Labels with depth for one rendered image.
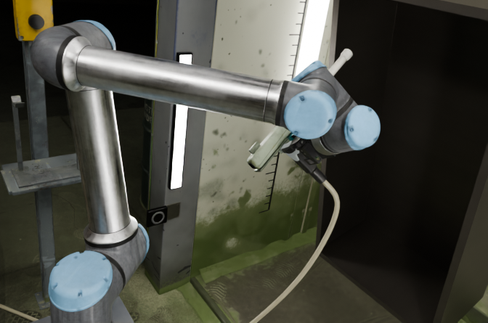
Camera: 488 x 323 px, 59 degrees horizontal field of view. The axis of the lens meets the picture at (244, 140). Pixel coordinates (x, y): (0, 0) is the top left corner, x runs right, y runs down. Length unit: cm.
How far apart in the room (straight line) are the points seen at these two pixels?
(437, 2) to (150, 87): 78
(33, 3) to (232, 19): 75
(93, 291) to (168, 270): 120
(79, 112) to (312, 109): 59
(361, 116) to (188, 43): 101
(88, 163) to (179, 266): 128
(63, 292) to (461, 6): 119
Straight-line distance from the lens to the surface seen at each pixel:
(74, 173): 184
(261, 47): 202
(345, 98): 95
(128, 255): 130
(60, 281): 119
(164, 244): 222
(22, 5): 173
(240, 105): 82
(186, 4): 177
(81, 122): 114
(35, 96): 188
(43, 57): 97
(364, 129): 95
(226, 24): 188
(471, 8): 124
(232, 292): 241
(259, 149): 120
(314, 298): 249
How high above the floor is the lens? 170
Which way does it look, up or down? 24 degrees down
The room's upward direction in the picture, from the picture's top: 8 degrees clockwise
